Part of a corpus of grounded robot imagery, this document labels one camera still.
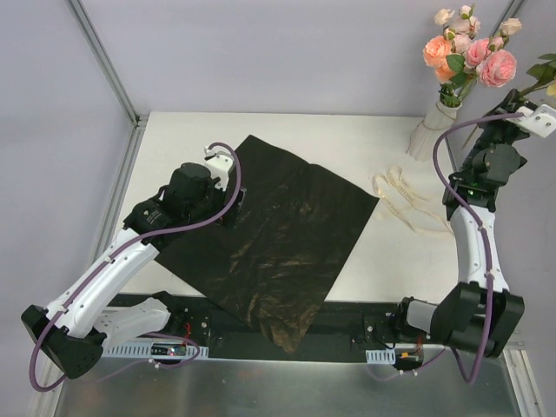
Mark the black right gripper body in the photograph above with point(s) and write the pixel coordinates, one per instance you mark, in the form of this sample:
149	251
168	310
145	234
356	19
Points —
511	102

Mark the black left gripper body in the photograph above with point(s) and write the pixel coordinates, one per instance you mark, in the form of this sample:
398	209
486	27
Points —
236	201

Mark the black wrapping paper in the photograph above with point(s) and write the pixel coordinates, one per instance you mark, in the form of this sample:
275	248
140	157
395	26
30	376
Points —
297	226

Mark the pink rose green stem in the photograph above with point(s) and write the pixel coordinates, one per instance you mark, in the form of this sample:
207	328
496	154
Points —
476	52

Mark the cream printed ribbon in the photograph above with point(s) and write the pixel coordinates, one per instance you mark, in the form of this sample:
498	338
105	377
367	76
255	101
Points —
402	200

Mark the pale pink bud stem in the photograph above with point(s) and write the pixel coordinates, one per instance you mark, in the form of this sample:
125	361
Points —
506	30

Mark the pink rose cluster stem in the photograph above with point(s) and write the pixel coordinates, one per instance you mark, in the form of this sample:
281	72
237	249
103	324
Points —
461	27

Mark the cream rose stem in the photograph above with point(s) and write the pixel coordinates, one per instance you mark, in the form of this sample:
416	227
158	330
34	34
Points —
444	18

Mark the yellow flower stem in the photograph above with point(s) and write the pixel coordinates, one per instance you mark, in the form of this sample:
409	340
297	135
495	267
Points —
540	76

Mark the peach rose pair stem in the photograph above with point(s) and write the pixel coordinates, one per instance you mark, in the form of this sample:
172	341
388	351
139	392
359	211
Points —
435	55

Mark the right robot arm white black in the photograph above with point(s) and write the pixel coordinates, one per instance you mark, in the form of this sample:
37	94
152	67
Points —
480	313

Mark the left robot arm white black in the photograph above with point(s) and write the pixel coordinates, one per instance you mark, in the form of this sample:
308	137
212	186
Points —
73	331

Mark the white ribbed ceramic vase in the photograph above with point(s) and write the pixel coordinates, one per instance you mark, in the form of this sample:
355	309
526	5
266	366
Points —
437	120

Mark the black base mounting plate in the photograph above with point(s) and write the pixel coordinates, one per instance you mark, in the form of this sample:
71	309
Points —
340	332

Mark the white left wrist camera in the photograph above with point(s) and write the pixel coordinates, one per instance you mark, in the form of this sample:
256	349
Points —
220	163

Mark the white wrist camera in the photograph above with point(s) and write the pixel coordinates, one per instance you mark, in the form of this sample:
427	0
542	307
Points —
539	120
220	163

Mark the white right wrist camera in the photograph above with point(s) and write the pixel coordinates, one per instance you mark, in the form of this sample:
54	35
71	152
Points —
539	120

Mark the left aluminium frame post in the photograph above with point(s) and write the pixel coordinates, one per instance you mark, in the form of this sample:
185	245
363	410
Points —
103	60

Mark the left white cable duct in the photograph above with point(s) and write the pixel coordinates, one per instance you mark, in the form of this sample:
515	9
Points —
161	351

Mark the white cable duct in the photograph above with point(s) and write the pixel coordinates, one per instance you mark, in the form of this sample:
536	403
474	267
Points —
381	357
161	351

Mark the right white cable duct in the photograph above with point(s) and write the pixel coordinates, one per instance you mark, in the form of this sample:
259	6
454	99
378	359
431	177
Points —
381	357

